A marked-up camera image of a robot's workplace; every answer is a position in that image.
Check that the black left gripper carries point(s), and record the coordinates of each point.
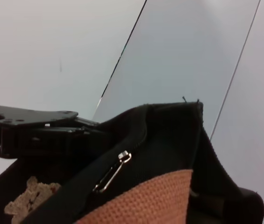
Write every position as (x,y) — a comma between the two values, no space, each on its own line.
(29,130)

